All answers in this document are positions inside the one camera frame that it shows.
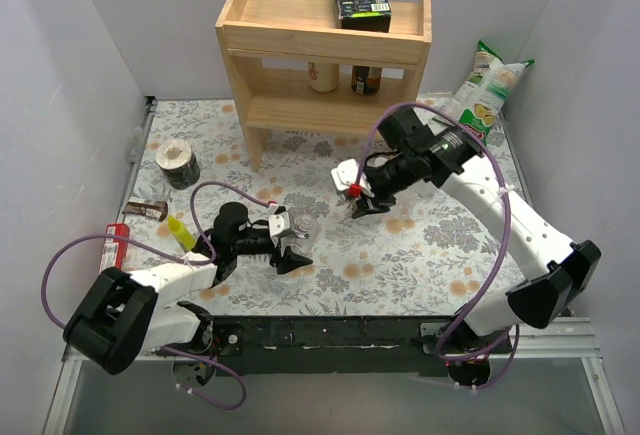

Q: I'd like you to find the floral patterned table mat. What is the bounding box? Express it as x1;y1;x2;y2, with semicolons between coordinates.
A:
132;100;499;316

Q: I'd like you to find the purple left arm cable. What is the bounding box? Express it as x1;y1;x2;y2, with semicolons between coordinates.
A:
40;181;281;410

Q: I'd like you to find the yellow-green glue bottle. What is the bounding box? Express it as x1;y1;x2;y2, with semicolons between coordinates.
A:
167;215;197;252

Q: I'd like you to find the green chips bag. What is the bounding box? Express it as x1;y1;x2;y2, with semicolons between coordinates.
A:
443;40;535;143

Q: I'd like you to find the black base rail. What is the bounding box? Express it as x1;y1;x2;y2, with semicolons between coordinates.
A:
202;315;454;376

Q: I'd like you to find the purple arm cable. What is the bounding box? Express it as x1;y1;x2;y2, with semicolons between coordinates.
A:
40;181;281;410
359;101;521;389

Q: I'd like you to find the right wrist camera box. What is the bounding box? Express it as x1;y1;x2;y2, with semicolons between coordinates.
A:
330;159;373;200

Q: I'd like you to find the tape roll with black band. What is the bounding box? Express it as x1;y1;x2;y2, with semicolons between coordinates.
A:
155;139;201;190

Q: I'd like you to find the cream bottle on shelf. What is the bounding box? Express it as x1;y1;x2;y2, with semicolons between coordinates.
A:
308;62;340;93

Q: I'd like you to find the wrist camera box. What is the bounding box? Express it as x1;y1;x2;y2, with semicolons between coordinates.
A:
330;159;373;200
268;211;293;241

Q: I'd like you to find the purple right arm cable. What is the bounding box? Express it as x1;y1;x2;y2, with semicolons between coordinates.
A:
359;101;521;389

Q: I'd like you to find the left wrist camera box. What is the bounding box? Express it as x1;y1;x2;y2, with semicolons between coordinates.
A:
268;211;293;241

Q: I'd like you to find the light wooden shelf unit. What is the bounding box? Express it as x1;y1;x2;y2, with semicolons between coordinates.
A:
216;0;432;170

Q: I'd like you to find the brown chocolate bar wrapper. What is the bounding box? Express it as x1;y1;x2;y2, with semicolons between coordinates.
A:
122;198;168;222

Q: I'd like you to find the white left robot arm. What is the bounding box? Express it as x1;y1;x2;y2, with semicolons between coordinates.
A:
63;202;320;374

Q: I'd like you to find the red rectangular box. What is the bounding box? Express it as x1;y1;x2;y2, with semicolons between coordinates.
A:
99;223;130;272

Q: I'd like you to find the dark jar on shelf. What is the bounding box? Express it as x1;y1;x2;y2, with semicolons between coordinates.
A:
351;66;382;96

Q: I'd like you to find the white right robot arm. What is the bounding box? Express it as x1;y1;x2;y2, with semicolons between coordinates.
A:
331;102;602;353

